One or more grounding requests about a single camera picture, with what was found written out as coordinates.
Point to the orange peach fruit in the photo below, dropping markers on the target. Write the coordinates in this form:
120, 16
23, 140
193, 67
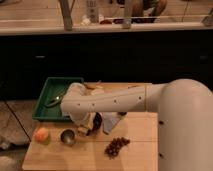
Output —
41, 135

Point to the small dark object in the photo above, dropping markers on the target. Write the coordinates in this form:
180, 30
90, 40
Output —
122, 113

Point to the green plastic tray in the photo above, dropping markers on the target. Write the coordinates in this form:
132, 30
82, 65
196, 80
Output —
52, 87

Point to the small metal cup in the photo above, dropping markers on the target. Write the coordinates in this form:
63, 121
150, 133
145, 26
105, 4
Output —
68, 137

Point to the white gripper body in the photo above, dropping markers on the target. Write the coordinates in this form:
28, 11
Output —
84, 122

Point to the grey blue cloth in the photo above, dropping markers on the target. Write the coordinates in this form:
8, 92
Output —
110, 120

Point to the green spoon in tray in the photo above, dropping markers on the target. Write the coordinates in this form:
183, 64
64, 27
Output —
56, 100

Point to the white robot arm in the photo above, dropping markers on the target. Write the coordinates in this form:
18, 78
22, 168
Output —
185, 117

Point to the wooden board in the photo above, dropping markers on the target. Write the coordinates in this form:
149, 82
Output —
87, 153

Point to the bunch of dark grapes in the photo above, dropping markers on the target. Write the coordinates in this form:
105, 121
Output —
112, 150

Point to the dark purple bowl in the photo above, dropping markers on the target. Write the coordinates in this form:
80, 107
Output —
96, 123

